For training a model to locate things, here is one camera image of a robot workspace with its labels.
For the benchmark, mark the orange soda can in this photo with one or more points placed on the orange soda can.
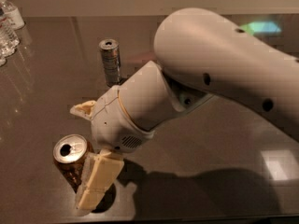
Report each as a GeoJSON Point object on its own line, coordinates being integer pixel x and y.
{"type": "Point", "coordinates": [69, 155]}

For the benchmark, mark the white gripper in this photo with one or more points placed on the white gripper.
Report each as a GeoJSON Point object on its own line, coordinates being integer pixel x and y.
{"type": "Point", "coordinates": [111, 121]}

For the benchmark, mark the slim silver can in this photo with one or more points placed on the slim silver can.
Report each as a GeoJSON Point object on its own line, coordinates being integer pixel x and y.
{"type": "Point", "coordinates": [111, 60]}

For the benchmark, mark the water bottle white label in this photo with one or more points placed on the water bottle white label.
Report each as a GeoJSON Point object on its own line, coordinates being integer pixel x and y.
{"type": "Point", "coordinates": [13, 14]}

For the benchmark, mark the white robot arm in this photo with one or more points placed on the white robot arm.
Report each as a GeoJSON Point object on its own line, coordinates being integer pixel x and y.
{"type": "Point", "coordinates": [198, 54]}

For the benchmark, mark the clear water bottle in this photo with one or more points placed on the clear water bottle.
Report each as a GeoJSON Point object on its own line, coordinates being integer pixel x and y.
{"type": "Point", "coordinates": [8, 38]}

